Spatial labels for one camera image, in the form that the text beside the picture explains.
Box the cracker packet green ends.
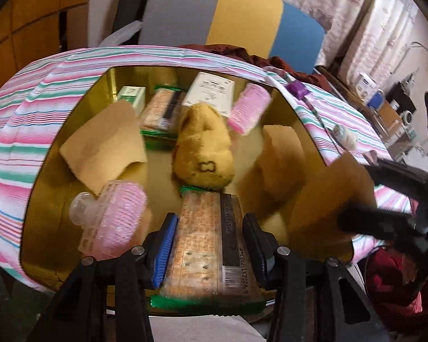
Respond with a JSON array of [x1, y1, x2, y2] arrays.
[[151, 186, 266, 315]]

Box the cream sock bundle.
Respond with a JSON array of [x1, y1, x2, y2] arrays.
[[332, 124, 357, 151]]

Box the yellow plush toy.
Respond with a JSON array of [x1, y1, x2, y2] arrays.
[[172, 103, 235, 191]]

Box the pink hair roller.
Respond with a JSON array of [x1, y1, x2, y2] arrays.
[[227, 83, 271, 135]]

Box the large white carton box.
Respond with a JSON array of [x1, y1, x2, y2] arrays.
[[181, 72, 235, 118]]

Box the cardboard box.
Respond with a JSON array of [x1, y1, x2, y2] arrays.
[[377, 100, 402, 140]]

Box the white blue appliance box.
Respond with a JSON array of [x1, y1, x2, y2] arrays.
[[354, 73, 377, 104]]

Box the dark red garment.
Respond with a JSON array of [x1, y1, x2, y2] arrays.
[[180, 44, 332, 93]]

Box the purple fabric sachet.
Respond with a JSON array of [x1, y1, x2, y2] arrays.
[[285, 80, 310, 100]]

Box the gold tray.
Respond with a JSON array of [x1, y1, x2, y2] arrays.
[[19, 65, 356, 316]]

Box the patterned curtain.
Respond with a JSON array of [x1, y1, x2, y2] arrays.
[[282, 0, 418, 87]]

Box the small green white box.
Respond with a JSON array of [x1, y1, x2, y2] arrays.
[[117, 86, 146, 115]]

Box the pink green striped cloth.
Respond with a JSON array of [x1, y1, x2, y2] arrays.
[[0, 46, 392, 292]]

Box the grey yellow blue chair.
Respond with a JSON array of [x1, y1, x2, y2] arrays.
[[138, 0, 325, 73]]

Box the wooden wardrobe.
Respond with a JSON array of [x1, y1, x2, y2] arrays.
[[0, 0, 89, 88]]

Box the striped ribbon strap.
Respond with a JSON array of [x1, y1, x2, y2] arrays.
[[263, 65, 343, 151]]

